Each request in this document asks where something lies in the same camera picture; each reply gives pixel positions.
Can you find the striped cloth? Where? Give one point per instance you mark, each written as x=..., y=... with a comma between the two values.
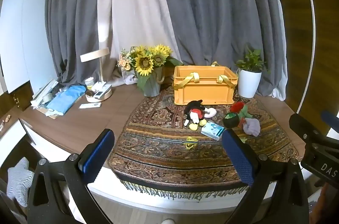
x=20, y=181

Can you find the white cloth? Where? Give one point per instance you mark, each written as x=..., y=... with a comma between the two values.
x=130, y=78

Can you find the watermelon plush toy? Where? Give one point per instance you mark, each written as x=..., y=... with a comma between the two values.
x=230, y=120

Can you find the grey ribbed vase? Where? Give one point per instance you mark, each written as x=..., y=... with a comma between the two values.
x=152, y=86

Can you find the sunflower bouquet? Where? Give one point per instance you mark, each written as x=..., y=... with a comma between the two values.
x=144, y=61

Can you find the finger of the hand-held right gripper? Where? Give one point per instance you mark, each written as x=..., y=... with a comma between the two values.
x=304, y=128
x=331, y=122

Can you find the red and green plush toy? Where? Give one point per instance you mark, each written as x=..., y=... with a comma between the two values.
x=238, y=107

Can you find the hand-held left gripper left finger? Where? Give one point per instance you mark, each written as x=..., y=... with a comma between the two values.
x=96, y=152

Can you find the beige curtain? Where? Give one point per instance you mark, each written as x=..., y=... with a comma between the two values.
x=132, y=14

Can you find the white remote control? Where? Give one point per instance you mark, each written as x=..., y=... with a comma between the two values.
x=90, y=106

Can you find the mouse plush toy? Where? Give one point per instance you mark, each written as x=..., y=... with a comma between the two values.
x=194, y=114

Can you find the white cabinet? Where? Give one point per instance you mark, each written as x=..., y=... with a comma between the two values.
x=21, y=28

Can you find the blue tissue packet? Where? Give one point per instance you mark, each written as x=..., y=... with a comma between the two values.
x=212, y=130

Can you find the orange plastic crate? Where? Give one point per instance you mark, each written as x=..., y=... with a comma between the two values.
x=201, y=94

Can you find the white plant pot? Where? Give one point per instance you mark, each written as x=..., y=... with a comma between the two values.
x=248, y=83

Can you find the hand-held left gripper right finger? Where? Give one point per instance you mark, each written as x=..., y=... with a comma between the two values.
x=238, y=157

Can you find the patterned fringed table cloth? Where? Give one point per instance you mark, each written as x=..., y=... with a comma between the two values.
x=164, y=157

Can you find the grey curtain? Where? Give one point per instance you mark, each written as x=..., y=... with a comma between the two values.
x=225, y=14
x=74, y=28

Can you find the blue cloth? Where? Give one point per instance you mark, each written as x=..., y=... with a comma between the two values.
x=66, y=98

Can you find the grey sock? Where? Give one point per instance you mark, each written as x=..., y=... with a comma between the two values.
x=251, y=127

